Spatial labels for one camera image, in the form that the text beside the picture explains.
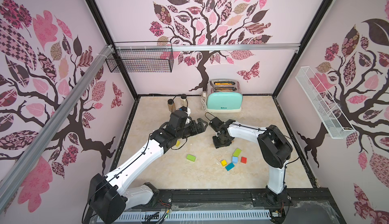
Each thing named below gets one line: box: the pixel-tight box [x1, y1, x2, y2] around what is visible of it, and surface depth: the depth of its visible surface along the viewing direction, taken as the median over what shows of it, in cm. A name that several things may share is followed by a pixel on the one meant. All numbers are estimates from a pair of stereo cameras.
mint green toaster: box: [206, 78, 244, 114], surface depth 105 cm
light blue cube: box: [231, 156, 239, 164], surface depth 87 cm
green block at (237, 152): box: [232, 147, 242, 158], surface depth 92 cm
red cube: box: [240, 156, 248, 164], surface depth 89 cm
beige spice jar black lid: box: [180, 93, 187, 108], surface depth 109 cm
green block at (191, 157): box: [186, 154, 197, 162], surface depth 89 cm
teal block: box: [224, 162, 236, 172], surface depth 87 cm
